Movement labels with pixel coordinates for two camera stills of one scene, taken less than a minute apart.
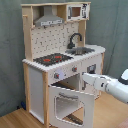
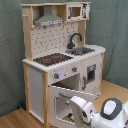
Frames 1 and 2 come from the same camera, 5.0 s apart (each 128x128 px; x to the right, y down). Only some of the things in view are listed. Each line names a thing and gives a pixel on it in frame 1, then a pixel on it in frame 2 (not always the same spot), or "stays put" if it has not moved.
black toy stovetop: x=52 y=59 stays put
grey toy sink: x=80 y=50 stays put
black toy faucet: x=71 y=44 stays put
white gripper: x=98 y=81 to x=86 y=108
